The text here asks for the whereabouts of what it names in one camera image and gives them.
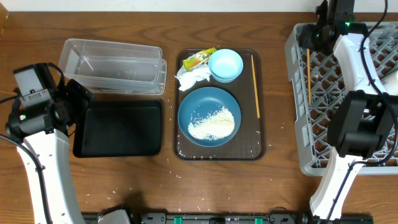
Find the wooden chopstick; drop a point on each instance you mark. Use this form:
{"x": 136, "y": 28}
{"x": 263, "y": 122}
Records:
{"x": 255, "y": 87}
{"x": 309, "y": 77}

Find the light blue bowl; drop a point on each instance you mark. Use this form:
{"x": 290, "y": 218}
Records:
{"x": 225, "y": 65}

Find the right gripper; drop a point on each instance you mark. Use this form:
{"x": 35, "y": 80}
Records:
{"x": 310, "y": 36}

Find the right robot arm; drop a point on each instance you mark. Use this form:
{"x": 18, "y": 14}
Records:
{"x": 362, "y": 121}

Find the green yellow snack wrapper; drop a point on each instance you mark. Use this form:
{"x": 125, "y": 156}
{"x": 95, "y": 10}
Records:
{"x": 197, "y": 59}

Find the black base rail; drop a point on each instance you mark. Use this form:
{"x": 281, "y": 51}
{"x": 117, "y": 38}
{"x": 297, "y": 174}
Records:
{"x": 278, "y": 217}

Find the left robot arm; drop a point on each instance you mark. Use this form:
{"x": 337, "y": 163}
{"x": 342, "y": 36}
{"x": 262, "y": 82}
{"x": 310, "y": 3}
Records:
{"x": 46, "y": 158}

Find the dark blue plate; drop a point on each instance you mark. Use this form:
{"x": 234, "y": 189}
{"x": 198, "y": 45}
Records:
{"x": 202, "y": 101}

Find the brown serving tray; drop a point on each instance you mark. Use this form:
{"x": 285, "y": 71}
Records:
{"x": 249, "y": 143}

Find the black plastic bin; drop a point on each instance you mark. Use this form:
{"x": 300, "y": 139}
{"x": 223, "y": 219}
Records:
{"x": 118, "y": 129}

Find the clear plastic bin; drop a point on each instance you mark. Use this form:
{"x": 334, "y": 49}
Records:
{"x": 114, "y": 67}

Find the crumpled white tissue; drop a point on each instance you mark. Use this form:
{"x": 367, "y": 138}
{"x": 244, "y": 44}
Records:
{"x": 188, "y": 79}

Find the pile of white rice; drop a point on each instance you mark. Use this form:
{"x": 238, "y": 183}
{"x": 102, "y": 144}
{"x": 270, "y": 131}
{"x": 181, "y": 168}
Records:
{"x": 216, "y": 125}

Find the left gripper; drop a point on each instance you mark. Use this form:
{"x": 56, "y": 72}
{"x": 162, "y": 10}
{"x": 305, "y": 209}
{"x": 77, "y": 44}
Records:
{"x": 79, "y": 103}

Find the grey dishwasher rack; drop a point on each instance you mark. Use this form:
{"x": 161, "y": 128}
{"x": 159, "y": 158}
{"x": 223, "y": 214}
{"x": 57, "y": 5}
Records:
{"x": 328, "y": 91}

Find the white cup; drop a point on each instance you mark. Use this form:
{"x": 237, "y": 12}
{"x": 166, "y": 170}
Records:
{"x": 390, "y": 83}

